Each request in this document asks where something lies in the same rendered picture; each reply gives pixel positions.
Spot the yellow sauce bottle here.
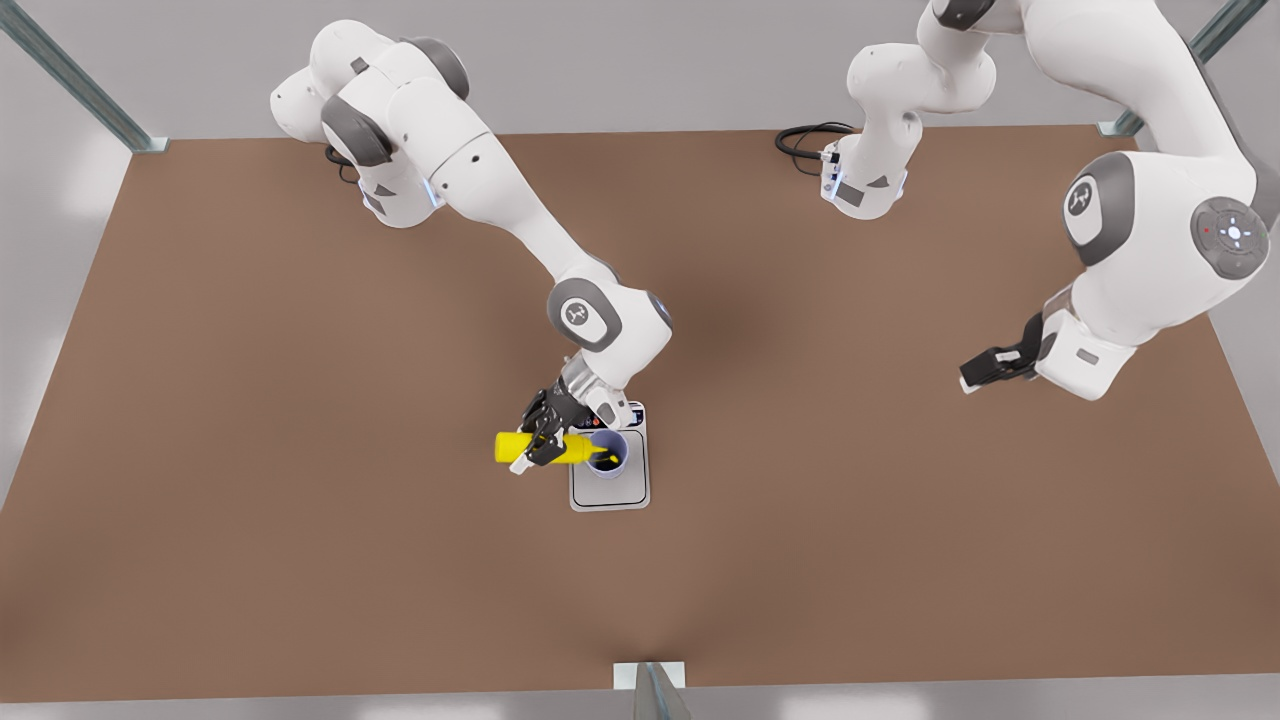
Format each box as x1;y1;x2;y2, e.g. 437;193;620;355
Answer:
494;431;621;466

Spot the pale blue cup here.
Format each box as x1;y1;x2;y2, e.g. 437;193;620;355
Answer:
584;429;630;480

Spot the grey kitchen scale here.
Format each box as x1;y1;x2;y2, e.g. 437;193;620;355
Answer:
568;400;652;513

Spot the silver frame post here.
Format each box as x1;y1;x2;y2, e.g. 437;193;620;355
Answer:
0;0;170;154
1097;0;1269;138
613;660;691;720

